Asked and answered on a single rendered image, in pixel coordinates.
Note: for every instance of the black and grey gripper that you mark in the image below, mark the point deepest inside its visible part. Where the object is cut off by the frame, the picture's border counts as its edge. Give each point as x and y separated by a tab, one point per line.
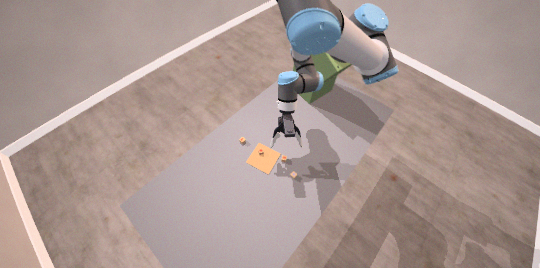
280	127

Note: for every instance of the peach flat mat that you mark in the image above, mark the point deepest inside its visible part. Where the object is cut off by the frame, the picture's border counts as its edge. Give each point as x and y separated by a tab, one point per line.
264	162

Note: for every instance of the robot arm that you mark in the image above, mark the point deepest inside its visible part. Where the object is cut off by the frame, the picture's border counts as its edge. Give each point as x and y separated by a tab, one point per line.
315	27

